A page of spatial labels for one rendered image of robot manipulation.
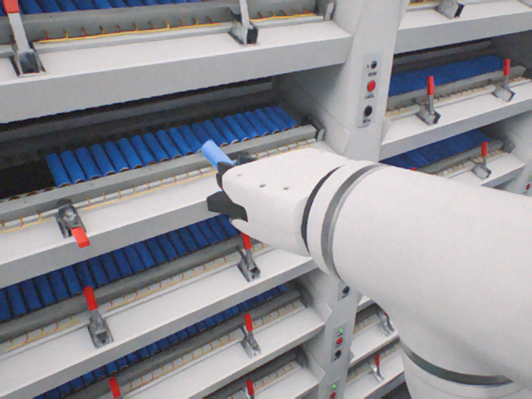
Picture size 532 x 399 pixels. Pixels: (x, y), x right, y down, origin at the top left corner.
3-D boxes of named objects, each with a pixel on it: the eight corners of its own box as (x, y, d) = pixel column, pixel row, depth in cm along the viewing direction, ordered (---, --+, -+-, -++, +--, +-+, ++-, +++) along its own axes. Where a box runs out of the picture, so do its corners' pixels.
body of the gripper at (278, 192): (408, 151, 31) (311, 134, 41) (292, 189, 27) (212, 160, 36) (408, 245, 34) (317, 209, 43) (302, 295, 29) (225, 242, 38)
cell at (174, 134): (177, 135, 73) (194, 159, 69) (166, 137, 72) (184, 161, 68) (177, 125, 71) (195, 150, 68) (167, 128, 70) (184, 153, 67)
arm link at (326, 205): (428, 151, 29) (393, 145, 32) (325, 185, 25) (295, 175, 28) (426, 262, 32) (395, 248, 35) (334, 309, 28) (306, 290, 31)
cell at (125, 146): (129, 145, 69) (145, 172, 65) (117, 148, 68) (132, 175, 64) (128, 136, 67) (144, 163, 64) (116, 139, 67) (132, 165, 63)
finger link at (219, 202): (294, 205, 33) (299, 181, 38) (195, 210, 34) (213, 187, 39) (295, 219, 33) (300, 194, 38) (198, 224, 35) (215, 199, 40)
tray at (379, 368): (466, 328, 154) (487, 308, 145) (337, 418, 125) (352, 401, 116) (425, 284, 165) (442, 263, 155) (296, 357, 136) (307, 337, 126)
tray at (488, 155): (517, 176, 123) (548, 137, 114) (360, 248, 95) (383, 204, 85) (462, 133, 134) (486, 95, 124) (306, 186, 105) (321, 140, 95)
